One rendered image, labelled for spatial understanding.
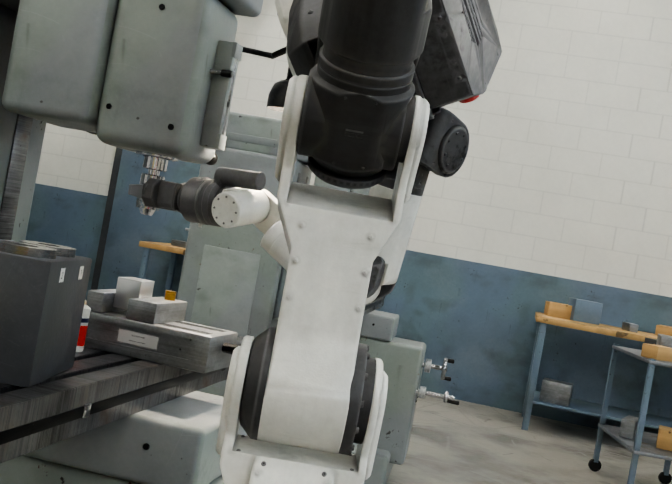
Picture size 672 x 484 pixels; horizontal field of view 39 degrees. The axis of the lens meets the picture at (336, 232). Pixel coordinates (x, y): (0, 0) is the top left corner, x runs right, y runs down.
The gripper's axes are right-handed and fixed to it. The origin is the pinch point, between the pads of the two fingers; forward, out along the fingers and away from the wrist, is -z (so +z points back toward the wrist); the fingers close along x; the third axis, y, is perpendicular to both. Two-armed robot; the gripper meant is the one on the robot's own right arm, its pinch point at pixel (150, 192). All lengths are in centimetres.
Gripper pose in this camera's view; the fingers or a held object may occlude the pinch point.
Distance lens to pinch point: 189.9
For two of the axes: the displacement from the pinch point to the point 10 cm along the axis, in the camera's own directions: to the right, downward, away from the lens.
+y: -1.6, 9.9, -0.1
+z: 8.6, 1.4, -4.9
